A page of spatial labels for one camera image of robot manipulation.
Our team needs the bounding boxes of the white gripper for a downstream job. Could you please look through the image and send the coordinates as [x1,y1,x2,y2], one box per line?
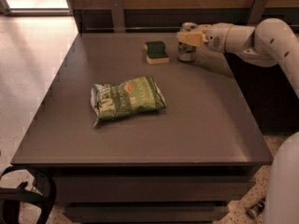
[177,22,233,52]

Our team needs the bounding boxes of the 7up soda can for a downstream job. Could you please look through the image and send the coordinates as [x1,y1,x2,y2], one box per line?
[178,22,198,63]

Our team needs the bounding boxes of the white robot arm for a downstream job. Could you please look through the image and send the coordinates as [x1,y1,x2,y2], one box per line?
[177,18,299,224]

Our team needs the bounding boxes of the green and yellow sponge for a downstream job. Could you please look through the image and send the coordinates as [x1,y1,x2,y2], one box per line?
[144,41,169,64]

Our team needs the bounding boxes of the green chips bag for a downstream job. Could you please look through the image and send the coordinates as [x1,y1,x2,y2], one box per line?
[91,76,166,126]

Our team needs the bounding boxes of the white power strip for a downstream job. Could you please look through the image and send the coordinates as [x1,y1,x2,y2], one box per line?
[246,198,265,219]

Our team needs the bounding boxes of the upper grey drawer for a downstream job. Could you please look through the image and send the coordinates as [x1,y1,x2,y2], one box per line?
[55,176,255,203]

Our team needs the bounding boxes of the grey drawer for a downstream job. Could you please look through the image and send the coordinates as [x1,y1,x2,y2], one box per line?
[55,176,255,203]
[64,206,228,224]

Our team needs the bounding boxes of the lower grey drawer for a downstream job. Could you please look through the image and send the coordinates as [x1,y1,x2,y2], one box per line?
[64,206,228,224]

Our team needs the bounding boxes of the right metal bracket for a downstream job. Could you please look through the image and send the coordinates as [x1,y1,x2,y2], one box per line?
[247,0,269,26]

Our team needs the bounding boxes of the metal bracket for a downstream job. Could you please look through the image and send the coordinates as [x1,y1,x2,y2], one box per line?
[247,0,269,26]
[110,0,126,33]

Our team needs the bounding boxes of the left metal bracket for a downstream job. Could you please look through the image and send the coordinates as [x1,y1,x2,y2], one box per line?
[110,0,126,33]

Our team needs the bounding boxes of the metal rail bar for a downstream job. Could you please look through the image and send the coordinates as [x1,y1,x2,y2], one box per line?
[85,24,299,32]

